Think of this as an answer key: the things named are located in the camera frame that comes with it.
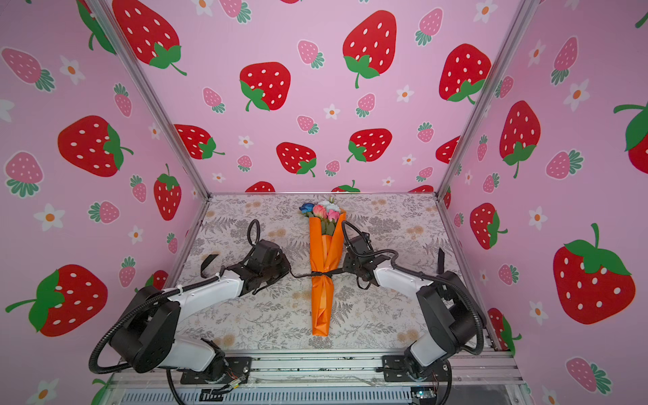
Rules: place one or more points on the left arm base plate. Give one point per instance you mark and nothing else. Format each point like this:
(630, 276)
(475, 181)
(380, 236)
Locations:
(227, 371)

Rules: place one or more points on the white fake rose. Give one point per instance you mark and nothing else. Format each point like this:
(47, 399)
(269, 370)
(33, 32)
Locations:
(330, 205)

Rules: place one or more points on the right corner aluminium post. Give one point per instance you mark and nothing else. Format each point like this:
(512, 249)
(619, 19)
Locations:
(517, 30)

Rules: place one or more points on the blue fake rose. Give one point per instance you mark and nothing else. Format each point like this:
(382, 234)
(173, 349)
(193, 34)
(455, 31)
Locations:
(306, 209)

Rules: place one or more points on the orange wrapping paper sheet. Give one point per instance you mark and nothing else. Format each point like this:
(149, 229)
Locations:
(325, 256)

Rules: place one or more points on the left corner aluminium post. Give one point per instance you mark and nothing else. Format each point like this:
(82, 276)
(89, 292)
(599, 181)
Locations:
(107, 21)

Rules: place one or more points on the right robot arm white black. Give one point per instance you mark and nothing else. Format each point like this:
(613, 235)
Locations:
(452, 317)

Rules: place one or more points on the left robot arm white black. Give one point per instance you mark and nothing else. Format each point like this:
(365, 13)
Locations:
(146, 337)

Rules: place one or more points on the pink fake rose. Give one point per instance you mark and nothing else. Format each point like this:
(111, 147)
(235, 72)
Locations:
(332, 221)
(320, 212)

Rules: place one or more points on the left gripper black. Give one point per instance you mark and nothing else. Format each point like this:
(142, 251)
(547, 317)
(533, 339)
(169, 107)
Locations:
(285, 263)

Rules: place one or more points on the corner aluminium post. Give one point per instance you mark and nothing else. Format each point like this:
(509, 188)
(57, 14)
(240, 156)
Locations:
(517, 30)
(107, 21)

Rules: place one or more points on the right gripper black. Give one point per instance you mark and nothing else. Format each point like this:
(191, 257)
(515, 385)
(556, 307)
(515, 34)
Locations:
(346, 261)

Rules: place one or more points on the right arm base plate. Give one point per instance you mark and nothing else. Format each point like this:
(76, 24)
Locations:
(402, 368)

